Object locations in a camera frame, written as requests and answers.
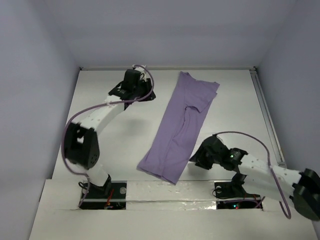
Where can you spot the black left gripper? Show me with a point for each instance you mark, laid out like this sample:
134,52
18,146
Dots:
146,83

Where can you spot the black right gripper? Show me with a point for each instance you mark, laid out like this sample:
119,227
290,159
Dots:
203,155

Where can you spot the purple t shirt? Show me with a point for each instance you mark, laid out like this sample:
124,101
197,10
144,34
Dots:
179,128

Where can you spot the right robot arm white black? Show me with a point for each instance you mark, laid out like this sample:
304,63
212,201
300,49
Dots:
257,178

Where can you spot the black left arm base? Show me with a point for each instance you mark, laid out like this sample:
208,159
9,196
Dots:
114,200

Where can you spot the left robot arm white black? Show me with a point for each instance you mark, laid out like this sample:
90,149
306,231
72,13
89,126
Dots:
80,149

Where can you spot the aluminium rail right side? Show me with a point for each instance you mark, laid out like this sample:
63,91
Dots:
268,120

